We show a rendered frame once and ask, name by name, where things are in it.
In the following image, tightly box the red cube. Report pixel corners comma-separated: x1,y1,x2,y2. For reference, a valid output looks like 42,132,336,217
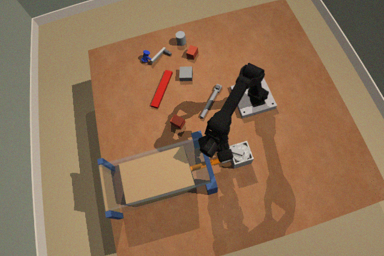
170,114,185,129
186,45,198,59

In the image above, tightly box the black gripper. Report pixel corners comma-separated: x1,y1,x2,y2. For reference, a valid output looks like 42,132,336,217
217,136,233,162

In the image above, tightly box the grey cylinder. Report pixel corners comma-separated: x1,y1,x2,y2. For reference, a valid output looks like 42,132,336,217
175,31,186,46

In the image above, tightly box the crank handle with blue knob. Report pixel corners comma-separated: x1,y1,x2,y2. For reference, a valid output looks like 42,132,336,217
142,47,172,64

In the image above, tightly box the red rectangular bar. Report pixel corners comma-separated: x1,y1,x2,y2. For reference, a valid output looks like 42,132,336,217
151,70,172,108

